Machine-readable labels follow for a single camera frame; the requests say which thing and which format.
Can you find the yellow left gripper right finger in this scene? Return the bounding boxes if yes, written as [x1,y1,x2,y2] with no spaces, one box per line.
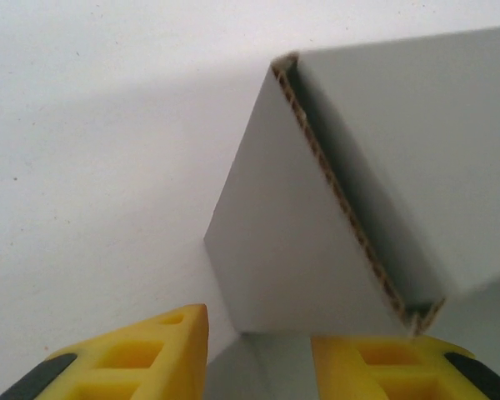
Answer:
[311,334,500,400]

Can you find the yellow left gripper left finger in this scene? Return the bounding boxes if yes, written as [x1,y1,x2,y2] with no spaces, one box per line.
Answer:
[0,303,210,400]

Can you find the grey corrugated cardboard box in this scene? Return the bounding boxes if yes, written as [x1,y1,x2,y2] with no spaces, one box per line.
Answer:
[202,24,500,400]

